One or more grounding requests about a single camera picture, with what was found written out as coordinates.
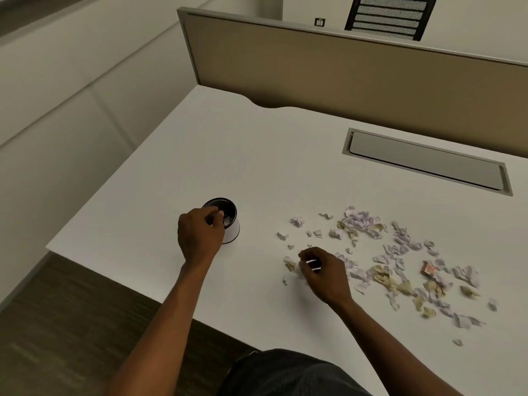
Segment person's right hand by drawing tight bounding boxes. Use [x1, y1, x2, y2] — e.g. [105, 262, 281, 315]
[298, 246, 356, 308]

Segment white cup with black inside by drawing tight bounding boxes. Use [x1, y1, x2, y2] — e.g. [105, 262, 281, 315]
[202, 197, 241, 245]

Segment person's dark shorts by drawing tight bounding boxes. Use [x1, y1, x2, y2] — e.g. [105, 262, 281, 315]
[216, 348, 373, 396]

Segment person's right forearm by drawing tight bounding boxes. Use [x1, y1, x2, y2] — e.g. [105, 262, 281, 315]
[330, 296, 465, 396]

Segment person's left forearm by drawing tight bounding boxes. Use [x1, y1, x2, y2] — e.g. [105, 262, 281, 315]
[105, 256, 213, 396]

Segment grey desk cable flap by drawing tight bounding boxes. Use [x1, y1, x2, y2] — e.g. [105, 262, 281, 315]
[341, 128, 514, 197]

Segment beige desk partition panel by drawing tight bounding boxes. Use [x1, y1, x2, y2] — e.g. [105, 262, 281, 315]
[177, 7, 528, 160]

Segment person's left hand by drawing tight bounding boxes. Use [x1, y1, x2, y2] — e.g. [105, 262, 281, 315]
[177, 207, 226, 268]

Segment black mesh office chair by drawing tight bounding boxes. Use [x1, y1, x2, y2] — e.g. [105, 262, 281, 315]
[344, 0, 439, 42]

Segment pile of torn paper scraps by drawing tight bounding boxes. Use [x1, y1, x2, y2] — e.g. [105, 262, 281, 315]
[276, 205, 500, 347]

